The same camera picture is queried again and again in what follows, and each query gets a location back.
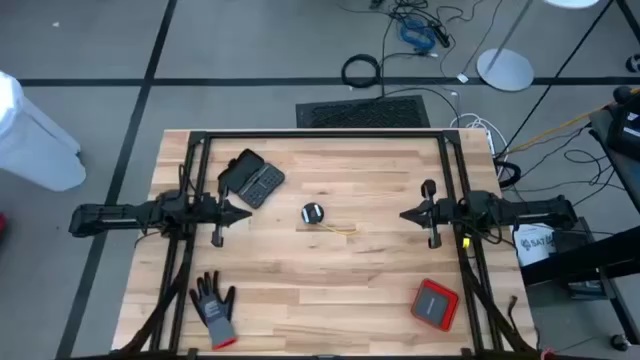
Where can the black metal table frame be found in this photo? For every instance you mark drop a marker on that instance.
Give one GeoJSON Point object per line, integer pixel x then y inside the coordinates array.
{"type": "Point", "coordinates": [325, 134]}

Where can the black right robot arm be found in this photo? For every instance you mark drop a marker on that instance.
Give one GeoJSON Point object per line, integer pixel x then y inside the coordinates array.
{"type": "Point", "coordinates": [530, 212]}

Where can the floor stand with round base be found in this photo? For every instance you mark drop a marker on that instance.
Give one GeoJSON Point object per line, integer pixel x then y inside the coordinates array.
{"type": "Point", "coordinates": [505, 70]}

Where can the red grey portable drive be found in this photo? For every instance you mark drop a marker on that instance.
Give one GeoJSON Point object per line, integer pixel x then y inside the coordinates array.
{"type": "Point", "coordinates": [434, 305]}

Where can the small white tag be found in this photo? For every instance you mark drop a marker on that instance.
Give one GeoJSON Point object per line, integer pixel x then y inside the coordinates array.
{"type": "Point", "coordinates": [462, 78]}

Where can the black caster wheel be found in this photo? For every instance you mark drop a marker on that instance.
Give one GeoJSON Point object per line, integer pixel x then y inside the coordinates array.
{"type": "Point", "coordinates": [620, 342]}
{"type": "Point", "coordinates": [634, 62]}

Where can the grey black work glove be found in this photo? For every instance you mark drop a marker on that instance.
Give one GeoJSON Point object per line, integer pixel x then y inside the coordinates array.
{"type": "Point", "coordinates": [215, 310]}

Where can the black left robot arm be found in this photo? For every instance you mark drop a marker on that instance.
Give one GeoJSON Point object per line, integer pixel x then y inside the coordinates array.
{"type": "Point", "coordinates": [110, 217]}

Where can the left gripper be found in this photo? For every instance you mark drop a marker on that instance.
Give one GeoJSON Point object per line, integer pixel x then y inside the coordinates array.
{"type": "Point", "coordinates": [205, 212]}

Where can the red clamp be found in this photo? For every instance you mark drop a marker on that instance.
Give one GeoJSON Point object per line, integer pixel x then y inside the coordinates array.
{"type": "Point", "coordinates": [547, 354]}

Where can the white round disc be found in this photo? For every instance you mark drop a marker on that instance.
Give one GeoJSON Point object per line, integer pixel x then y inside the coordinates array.
{"type": "Point", "coordinates": [570, 2]}

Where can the thin black slanted pole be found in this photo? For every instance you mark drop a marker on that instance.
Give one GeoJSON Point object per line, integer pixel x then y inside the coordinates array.
{"type": "Point", "coordinates": [555, 80]}

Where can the black equipment cart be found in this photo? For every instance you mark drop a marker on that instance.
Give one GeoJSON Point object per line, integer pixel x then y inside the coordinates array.
{"type": "Point", "coordinates": [575, 255]}

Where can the open black bit case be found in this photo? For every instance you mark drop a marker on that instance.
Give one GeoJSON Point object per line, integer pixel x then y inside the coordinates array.
{"type": "Point", "coordinates": [250, 177]}

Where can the black floor mat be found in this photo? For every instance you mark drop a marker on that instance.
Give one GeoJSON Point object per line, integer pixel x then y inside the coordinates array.
{"type": "Point", "coordinates": [362, 112]}

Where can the white printed container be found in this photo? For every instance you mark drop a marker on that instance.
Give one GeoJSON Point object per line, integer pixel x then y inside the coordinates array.
{"type": "Point", "coordinates": [532, 245]}

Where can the black power strip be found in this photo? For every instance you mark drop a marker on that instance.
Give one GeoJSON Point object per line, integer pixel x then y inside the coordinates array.
{"type": "Point", "coordinates": [440, 35]}

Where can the white trash bin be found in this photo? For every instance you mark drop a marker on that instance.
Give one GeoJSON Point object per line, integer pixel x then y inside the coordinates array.
{"type": "Point", "coordinates": [35, 150]}

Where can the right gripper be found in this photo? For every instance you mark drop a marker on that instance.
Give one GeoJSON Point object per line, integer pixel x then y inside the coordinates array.
{"type": "Point", "coordinates": [442, 214]}

